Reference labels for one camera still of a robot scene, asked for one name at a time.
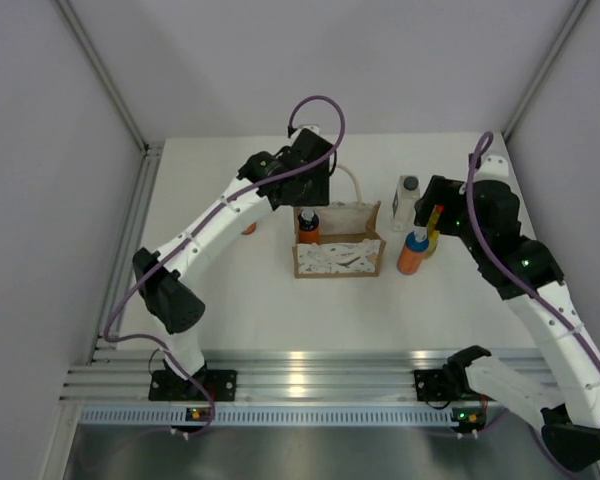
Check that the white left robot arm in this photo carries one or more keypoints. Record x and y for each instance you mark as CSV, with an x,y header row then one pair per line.
x,y
169,273

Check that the jute canvas tote bag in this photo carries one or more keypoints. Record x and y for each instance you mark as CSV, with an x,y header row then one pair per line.
x,y
350,246

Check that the clear square bottle grey cap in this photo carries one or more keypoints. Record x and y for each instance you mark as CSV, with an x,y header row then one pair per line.
x,y
406,194

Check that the aluminium corner frame post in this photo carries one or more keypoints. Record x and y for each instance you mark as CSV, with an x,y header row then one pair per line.
x,y
79,33

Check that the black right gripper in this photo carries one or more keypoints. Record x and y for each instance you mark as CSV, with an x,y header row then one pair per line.
x,y
440,191

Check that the slotted grey cable duct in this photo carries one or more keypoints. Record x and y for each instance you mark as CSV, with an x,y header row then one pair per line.
x,y
279,416

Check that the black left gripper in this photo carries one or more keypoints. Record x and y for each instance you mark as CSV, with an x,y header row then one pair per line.
x,y
318,195

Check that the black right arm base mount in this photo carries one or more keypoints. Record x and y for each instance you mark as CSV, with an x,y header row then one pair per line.
x,y
432,386

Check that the yellow dish soap bottle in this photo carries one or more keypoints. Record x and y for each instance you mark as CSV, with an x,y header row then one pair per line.
x,y
432,231

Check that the light blue pump bottle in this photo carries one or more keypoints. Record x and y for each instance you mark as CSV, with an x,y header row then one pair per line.
x,y
414,249

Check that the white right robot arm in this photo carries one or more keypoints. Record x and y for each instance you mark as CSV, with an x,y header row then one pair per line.
x,y
483,212

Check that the right aluminium corner post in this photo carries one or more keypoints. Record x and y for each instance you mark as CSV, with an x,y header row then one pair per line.
x,y
559,41

